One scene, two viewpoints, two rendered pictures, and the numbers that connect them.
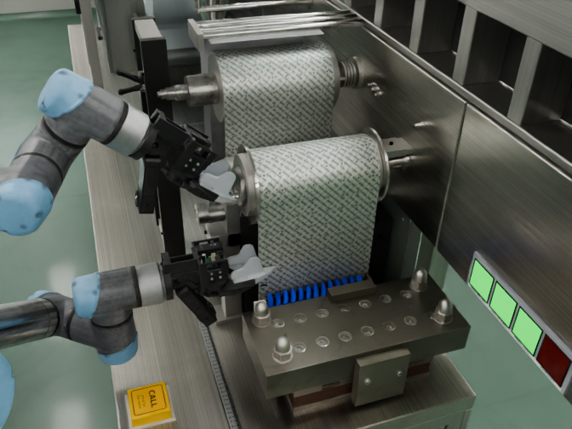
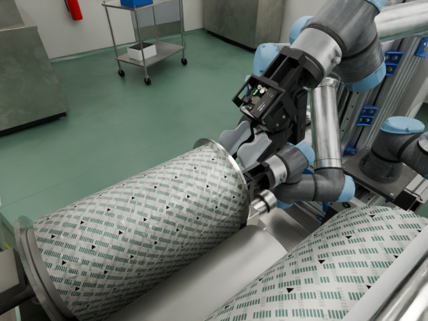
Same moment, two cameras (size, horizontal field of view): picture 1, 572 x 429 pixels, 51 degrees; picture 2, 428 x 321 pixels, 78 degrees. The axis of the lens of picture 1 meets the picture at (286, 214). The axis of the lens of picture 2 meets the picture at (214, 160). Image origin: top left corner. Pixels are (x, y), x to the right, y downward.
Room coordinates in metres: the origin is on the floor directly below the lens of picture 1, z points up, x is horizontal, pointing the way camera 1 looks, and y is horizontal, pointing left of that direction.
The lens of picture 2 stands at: (1.22, -0.02, 1.55)
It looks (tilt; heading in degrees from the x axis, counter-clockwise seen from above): 41 degrees down; 163
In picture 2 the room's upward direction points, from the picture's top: straight up
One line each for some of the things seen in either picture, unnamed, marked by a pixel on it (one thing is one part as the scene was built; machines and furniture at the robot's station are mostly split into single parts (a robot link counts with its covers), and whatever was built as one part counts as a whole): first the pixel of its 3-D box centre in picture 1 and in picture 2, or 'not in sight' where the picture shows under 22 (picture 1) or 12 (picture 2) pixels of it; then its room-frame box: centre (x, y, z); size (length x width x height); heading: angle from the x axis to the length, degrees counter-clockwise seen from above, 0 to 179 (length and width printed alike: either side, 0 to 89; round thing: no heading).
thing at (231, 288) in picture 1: (231, 283); not in sight; (0.85, 0.10, 1.09); 0.09 x 0.05 x 0.02; 108
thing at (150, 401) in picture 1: (149, 403); not in sight; (0.71, 0.24, 0.91); 0.07 x 0.07 x 0.02; 19
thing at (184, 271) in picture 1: (195, 271); (242, 185); (0.85, 0.16, 1.12); 0.12 x 0.08 x 0.09; 109
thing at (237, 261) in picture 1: (248, 257); not in sight; (0.90, 0.07, 1.12); 0.09 x 0.03 x 0.06; 111
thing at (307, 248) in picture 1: (317, 250); not in sight; (0.93, -0.06, 1.11); 0.23 x 0.01 x 0.18; 109
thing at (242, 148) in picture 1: (248, 184); (218, 181); (0.94, 0.07, 1.25); 0.15 x 0.01 x 0.15; 19
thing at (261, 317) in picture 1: (261, 311); not in sight; (0.82, 0.04, 1.05); 0.04 x 0.04 x 0.04
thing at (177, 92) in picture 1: (172, 93); not in sight; (1.15, 0.24, 1.34); 0.06 x 0.03 x 0.03; 109
